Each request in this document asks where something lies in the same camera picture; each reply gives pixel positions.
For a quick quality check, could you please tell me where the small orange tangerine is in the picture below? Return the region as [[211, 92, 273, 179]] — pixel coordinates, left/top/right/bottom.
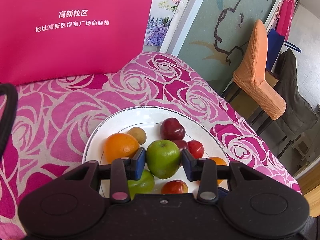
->
[[208, 156, 228, 185]]

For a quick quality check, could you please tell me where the small red tomato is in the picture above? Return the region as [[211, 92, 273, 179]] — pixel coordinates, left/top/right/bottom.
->
[[187, 140, 204, 159]]

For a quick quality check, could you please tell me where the large orange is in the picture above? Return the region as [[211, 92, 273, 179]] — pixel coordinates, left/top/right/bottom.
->
[[103, 133, 140, 163]]

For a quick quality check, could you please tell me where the green mango-shaped fruit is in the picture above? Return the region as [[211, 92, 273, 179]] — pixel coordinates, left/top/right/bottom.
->
[[127, 169, 155, 199]]

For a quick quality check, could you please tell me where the red peach fruit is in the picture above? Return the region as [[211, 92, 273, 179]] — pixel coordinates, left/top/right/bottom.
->
[[161, 180, 189, 194]]

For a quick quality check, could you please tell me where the green apple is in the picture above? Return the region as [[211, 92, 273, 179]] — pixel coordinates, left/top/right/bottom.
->
[[146, 140, 181, 179]]

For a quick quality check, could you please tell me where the small dark red plum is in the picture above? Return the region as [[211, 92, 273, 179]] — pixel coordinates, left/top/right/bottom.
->
[[172, 140, 189, 152]]

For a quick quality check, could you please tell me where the small brown kiwi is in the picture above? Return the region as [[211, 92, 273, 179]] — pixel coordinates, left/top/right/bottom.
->
[[127, 127, 146, 145]]

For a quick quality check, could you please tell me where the white ceramic plate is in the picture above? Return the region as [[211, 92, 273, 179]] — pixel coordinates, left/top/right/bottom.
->
[[82, 106, 229, 196]]

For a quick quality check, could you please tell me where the dark red apple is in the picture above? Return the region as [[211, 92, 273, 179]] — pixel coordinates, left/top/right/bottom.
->
[[160, 118, 185, 141]]

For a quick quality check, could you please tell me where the pink rose tablecloth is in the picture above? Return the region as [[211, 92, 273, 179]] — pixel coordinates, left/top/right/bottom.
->
[[1, 52, 300, 239]]

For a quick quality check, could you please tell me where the orange covered chair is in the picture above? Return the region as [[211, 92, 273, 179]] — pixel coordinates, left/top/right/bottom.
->
[[221, 20, 286, 135]]

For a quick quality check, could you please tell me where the dark green covered chair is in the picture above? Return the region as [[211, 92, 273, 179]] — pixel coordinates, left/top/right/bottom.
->
[[273, 48, 320, 159]]

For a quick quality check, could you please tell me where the hanging blue bag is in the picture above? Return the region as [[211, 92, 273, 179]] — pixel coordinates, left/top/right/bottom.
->
[[266, 28, 302, 72]]

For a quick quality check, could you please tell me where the pink tote bag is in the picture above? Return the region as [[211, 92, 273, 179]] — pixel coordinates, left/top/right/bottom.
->
[[1, 0, 152, 85]]

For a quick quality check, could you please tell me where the hanging pink bag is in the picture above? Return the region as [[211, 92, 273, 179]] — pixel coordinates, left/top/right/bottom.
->
[[276, 0, 295, 41]]

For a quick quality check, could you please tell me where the black strap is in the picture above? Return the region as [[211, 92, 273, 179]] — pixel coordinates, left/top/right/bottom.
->
[[0, 83, 19, 158]]

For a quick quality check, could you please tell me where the white door frame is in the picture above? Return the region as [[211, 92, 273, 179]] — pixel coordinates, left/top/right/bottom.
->
[[159, 0, 204, 56]]

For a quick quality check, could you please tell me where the floral wall poster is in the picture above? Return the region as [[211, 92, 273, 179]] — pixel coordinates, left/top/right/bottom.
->
[[144, 0, 181, 47]]

